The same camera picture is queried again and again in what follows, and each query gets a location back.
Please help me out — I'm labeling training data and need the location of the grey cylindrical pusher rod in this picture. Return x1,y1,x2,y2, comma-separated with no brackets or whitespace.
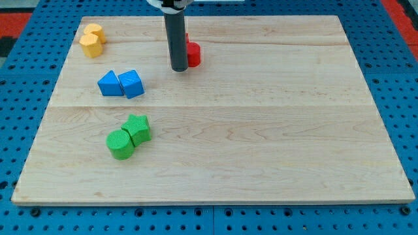
164,10,188,72

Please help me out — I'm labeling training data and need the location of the white rod mount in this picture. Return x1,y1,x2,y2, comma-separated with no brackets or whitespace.
146,0,194,14

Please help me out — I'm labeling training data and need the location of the green star block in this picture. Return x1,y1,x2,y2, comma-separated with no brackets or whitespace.
121,114,152,147

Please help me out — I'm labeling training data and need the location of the red cylinder block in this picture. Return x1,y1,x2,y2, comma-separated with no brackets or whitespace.
187,42,201,67

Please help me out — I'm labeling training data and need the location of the blue cube block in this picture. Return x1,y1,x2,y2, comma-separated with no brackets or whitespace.
118,70,145,99

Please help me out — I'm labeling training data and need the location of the yellow heart block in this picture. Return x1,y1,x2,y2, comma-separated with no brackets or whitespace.
83,23,106,44

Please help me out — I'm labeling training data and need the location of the yellow hexagon block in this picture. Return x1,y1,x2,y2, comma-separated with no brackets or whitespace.
79,33,103,58

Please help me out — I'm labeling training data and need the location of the blue triangle block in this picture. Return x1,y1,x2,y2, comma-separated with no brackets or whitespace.
97,70,124,97

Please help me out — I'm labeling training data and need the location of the green cylinder block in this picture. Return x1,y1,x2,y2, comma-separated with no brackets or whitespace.
106,129,135,160

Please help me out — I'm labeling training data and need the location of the wooden board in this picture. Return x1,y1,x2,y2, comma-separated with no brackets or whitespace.
12,15,415,206

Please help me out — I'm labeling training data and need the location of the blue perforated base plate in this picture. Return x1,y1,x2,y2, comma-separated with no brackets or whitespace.
1,0,417,234

